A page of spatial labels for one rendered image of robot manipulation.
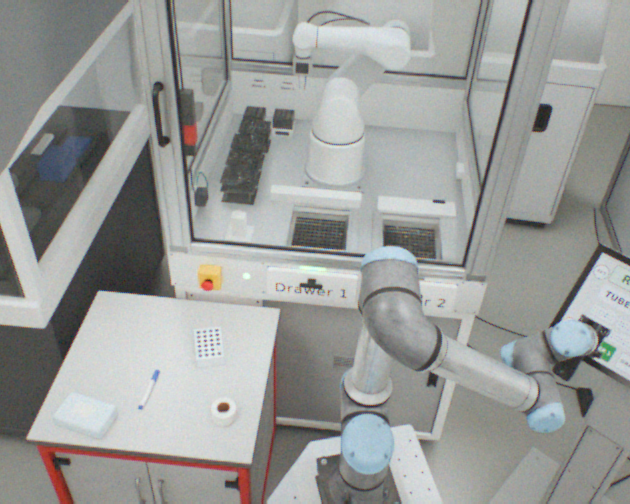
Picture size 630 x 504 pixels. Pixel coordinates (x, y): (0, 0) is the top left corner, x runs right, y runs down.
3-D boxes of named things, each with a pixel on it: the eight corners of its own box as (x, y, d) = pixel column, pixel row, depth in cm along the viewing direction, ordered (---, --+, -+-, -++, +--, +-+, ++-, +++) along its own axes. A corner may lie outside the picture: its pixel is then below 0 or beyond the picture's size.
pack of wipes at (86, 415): (119, 413, 189) (117, 404, 186) (101, 441, 182) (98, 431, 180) (73, 398, 193) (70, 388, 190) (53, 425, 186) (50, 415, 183)
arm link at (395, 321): (390, 328, 116) (583, 419, 134) (387, 283, 124) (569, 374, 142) (351, 361, 123) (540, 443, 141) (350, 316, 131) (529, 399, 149)
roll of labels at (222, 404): (233, 427, 187) (233, 419, 185) (209, 424, 188) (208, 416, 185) (238, 407, 193) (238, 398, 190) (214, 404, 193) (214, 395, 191)
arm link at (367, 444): (338, 488, 155) (342, 458, 145) (338, 436, 164) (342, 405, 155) (389, 491, 155) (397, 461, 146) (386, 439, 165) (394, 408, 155)
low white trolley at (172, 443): (255, 583, 229) (251, 463, 179) (78, 562, 232) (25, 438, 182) (279, 437, 273) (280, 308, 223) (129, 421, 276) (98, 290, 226)
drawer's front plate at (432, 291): (451, 312, 217) (457, 288, 210) (362, 303, 218) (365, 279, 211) (451, 308, 218) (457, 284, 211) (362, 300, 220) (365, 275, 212)
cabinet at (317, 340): (441, 452, 271) (482, 316, 219) (192, 425, 276) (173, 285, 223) (433, 289, 343) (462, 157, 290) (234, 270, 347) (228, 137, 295)
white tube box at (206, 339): (224, 364, 204) (224, 356, 202) (196, 367, 203) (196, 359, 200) (221, 334, 213) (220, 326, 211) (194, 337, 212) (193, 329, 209)
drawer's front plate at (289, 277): (355, 303, 218) (357, 278, 211) (267, 294, 220) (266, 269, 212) (355, 299, 220) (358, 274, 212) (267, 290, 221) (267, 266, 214)
